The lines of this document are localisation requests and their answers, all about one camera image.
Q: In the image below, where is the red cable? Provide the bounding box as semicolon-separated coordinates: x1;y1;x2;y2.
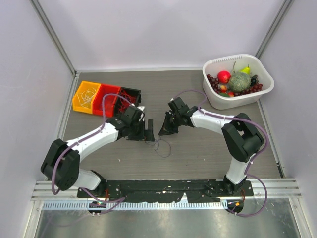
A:
116;89;138;116

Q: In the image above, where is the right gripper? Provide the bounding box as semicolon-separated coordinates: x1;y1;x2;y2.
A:
159;112;182;136

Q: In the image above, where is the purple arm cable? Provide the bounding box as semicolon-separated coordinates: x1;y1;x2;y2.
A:
51;93;127;215
174;89;270;218

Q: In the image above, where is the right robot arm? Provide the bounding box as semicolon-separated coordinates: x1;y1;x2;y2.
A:
159;97;264;196

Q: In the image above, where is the yellow plastic bin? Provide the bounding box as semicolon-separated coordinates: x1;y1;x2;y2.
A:
72;81;101;114

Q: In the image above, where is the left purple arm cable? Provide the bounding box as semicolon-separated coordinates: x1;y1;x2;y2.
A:
51;93;127;215

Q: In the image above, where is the dark grape bunch right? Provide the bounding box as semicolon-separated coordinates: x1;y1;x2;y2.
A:
233;83;263;97

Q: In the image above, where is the green pear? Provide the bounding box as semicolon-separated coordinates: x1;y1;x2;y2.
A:
240;65;251;75

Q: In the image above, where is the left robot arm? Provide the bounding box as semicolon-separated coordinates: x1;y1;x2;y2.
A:
41;106;155;198

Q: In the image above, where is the green melon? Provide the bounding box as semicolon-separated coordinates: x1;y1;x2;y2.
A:
228;72;251;92

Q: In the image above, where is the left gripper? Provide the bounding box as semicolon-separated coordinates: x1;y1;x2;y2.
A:
127;118;154;140

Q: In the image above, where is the white slotted cable duct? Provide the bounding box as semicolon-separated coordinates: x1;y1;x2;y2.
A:
42;200;227;211

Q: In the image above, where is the small red fruit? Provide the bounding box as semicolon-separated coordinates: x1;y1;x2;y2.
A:
219;85;234;97

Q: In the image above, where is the dark red grape bunch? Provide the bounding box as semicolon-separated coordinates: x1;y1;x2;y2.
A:
207;74;220;94

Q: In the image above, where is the red plastic bin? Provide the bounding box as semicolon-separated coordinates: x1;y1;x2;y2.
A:
93;84;121;118

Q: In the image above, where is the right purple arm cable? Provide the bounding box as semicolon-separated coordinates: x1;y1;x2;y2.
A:
174;89;270;218

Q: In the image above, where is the black plastic bin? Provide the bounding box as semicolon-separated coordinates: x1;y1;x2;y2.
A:
113;87;142;116

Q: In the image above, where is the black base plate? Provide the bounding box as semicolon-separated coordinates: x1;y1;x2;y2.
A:
89;179;254;203

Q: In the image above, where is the red apple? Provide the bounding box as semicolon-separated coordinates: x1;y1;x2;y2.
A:
217;70;231;84

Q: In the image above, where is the white cable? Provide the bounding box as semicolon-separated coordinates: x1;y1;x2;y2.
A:
76;87;99;109

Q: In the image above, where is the white fruit basket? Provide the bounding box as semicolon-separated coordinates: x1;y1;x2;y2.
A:
202;54;274;110

